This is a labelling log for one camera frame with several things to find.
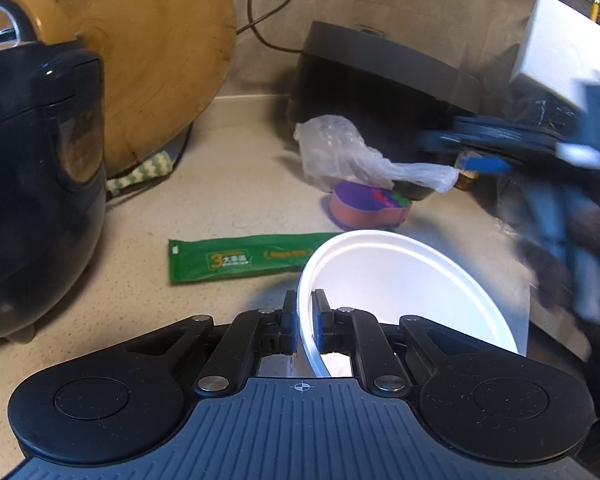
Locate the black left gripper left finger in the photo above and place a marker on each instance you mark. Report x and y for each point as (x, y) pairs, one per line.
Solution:
(238, 347)

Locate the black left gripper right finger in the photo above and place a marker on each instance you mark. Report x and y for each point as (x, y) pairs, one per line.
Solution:
(358, 335)

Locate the white paper noodle bowl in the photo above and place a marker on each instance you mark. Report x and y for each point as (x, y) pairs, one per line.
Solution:
(391, 275)

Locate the green snack wrapper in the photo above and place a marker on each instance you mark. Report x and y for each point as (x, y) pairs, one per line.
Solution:
(241, 257)

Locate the glass jar with orange lid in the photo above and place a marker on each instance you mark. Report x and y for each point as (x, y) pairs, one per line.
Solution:
(466, 177)

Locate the white range hood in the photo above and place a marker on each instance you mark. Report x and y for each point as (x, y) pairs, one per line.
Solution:
(560, 51)

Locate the purple pink sponge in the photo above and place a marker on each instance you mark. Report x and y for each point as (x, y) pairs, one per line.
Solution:
(356, 206)

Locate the crumpled clear plastic bag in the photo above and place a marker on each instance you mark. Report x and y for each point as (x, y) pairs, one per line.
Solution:
(332, 150)

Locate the black square appliance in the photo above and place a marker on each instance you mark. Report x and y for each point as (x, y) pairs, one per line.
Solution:
(390, 92)

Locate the green white striped cloth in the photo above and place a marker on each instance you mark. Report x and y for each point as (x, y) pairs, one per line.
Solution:
(157, 166)

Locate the navy gold rice cooker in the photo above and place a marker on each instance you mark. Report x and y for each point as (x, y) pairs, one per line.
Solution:
(52, 173)

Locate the round wooden cutting board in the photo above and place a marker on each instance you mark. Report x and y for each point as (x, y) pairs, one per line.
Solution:
(164, 63)

